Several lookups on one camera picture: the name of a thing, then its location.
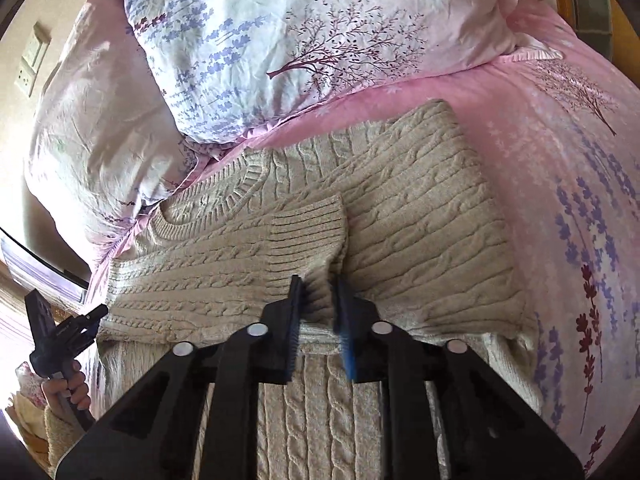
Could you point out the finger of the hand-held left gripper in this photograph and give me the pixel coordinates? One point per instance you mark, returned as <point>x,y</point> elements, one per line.
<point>82,322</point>
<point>37,315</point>

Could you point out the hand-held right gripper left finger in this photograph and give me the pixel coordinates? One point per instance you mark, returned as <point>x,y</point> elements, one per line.
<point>295,315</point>

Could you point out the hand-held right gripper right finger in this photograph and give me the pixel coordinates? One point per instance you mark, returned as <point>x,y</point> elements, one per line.
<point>345,330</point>

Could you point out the person's left forearm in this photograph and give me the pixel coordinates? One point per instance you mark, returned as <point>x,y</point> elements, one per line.
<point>60,445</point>

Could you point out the person's left hand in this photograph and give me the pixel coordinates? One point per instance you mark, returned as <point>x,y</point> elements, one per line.
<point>67,390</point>

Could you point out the dark edged bedside table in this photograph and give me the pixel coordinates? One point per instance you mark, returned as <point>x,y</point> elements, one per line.
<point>45,260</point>

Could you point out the pale pink floral pillow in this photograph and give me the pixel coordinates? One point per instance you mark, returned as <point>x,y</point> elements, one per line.
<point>100,125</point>

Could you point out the pink floral duvet cover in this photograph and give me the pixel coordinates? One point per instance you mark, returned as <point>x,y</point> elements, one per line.
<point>550,160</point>

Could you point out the floral pillow with tree print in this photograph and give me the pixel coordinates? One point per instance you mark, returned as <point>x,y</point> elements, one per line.
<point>300,35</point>

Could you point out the white wall socket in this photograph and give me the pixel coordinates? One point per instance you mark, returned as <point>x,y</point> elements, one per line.
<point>26,77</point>

